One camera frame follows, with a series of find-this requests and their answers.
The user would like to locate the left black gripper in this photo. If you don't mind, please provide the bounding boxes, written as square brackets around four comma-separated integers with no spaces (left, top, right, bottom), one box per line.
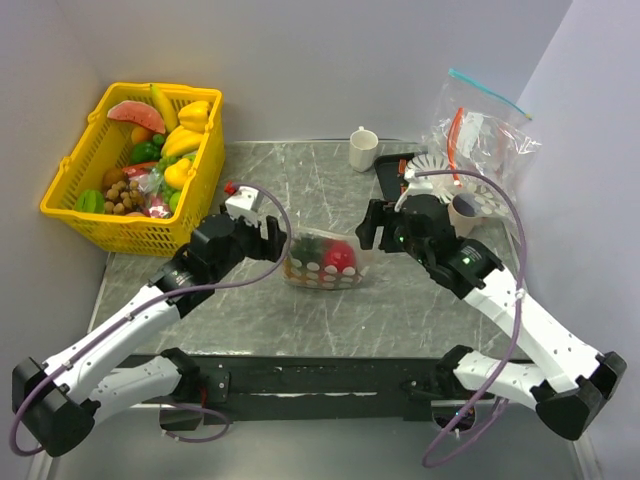
[210,211,288,281]

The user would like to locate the red toy apple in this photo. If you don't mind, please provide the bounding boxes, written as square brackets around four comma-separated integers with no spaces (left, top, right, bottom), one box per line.
[323,240,357,274]

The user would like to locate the polka dot zip bag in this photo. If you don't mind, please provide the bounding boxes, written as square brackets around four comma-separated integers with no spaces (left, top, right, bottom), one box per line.
[282,227,373,291]

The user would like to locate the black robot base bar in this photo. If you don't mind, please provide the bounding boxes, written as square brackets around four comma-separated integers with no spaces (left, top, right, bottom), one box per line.
[138,353,496,426]

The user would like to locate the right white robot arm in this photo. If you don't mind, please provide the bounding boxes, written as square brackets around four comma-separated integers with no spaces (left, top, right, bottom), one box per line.
[356,194,627,441]

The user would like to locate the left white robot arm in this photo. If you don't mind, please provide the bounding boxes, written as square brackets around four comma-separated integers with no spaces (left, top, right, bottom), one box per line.
[9,213,292,457]

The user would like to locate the clear zip bag orange seal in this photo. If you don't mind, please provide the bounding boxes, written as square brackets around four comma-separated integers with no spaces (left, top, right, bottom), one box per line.
[425,107,538,234]

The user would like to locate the clear zip bag blue seal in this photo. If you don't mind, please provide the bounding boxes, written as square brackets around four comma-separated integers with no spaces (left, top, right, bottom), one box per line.
[424,69,533,170]

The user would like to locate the black plastic tray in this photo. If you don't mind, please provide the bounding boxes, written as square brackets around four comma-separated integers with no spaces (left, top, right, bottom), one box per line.
[374,153,415,201]

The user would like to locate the white ceramic mug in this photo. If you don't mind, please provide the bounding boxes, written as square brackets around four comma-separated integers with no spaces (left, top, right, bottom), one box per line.
[348,126,379,173]

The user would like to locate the striped white plate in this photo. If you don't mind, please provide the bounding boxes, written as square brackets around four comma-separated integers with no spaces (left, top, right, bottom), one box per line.
[406,153,460,194]

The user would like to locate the beige paper cup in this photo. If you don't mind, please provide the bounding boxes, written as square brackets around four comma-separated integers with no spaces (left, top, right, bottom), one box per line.
[448,195,483,237]

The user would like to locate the green toy apple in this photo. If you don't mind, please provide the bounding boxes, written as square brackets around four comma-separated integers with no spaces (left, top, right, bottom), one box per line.
[168,191,181,214]

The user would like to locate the yellow toy lemon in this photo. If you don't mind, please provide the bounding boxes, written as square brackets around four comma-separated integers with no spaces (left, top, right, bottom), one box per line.
[164,157,194,191]

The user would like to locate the yellow toy banana bunch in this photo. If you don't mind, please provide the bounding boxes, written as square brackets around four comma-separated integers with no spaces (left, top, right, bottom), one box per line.
[161,126,204,157]

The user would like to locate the green toy grapes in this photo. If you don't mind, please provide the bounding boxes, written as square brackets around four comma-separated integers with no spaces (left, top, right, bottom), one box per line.
[154,156,178,203]

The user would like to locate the yellow toy bell pepper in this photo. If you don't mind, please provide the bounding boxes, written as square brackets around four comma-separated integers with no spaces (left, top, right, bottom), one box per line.
[178,100,211,133]

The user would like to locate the brown toy longan bunch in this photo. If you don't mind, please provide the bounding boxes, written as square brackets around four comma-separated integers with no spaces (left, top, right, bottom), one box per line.
[102,168,144,216]

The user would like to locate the green toy bell pepper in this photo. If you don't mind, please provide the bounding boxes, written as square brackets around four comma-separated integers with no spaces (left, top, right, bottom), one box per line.
[129,141,161,165]

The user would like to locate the orange toy peach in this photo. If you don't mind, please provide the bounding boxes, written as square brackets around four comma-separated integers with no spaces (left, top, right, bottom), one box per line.
[130,126,155,145]

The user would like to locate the green toy starfruit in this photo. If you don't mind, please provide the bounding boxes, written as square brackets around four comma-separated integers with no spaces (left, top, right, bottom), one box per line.
[74,189,105,214]

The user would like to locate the toy watermelon slice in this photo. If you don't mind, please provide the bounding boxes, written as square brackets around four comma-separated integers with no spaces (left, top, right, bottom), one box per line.
[107,100,166,134]

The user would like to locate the yellow plastic basket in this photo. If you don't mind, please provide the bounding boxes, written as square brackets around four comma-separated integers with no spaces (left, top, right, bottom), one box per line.
[40,82,225,257]

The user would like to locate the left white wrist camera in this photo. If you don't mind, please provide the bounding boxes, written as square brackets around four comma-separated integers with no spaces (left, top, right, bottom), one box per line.
[224,182,264,227]

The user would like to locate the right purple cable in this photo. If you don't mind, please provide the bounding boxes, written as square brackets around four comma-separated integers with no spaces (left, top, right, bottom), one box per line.
[420,169,527,469]

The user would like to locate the purple cable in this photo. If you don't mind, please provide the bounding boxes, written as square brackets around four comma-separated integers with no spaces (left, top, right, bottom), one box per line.
[9,182,294,457]
[420,169,527,469]

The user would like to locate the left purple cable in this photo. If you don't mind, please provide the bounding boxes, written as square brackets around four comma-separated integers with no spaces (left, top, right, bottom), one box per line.
[9,182,294,457]

